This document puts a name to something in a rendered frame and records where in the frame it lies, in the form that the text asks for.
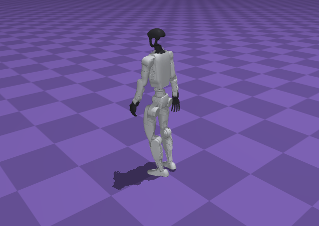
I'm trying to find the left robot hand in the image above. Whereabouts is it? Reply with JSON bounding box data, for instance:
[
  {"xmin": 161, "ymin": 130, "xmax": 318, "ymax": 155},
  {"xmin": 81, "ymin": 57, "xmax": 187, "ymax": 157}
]
[{"xmin": 130, "ymin": 102, "xmax": 140, "ymax": 116}]

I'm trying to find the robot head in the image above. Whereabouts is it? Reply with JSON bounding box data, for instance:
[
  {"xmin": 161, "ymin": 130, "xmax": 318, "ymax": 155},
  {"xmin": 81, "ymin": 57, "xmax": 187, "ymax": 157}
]
[{"xmin": 147, "ymin": 28, "xmax": 166, "ymax": 54}]

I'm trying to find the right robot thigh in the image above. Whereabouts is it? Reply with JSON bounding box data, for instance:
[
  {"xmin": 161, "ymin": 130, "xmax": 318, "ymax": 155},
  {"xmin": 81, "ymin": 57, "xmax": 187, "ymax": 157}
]
[{"xmin": 158, "ymin": 97, "xmax": 172, "ymax": 138}]

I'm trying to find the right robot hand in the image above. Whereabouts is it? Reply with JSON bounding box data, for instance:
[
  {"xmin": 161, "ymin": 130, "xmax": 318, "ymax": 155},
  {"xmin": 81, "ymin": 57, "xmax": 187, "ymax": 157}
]
[{"xmin": 171, "ymin": 92, "xmax": 180, "ymax": 112}]

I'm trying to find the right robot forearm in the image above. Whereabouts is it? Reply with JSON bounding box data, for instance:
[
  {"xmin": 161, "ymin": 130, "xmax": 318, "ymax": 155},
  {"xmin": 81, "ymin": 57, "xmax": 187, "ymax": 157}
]
[{"xmin": 170, "ymin": 75, "xmax": 178, "ymax": 97}]

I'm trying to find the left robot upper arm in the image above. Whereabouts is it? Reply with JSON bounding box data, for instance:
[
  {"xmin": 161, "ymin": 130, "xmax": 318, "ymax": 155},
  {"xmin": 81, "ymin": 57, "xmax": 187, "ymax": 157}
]
[{"xmin": 139, "ymin": 55, "xmax": 155, "ymax": 87}]

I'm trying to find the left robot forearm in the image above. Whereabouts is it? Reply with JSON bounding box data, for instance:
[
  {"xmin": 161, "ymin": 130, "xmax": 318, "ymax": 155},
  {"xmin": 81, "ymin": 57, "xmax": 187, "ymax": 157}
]
[{"xmin": 132, "ymin": 80, "xmax": 145, "ymax": 104}]

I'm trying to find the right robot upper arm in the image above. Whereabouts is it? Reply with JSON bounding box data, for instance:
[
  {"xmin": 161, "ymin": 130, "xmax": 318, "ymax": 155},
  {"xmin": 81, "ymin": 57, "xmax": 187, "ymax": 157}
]
[{"xmin": 168, "ymin": 51, "xmax": 175, "ymax": 79}]

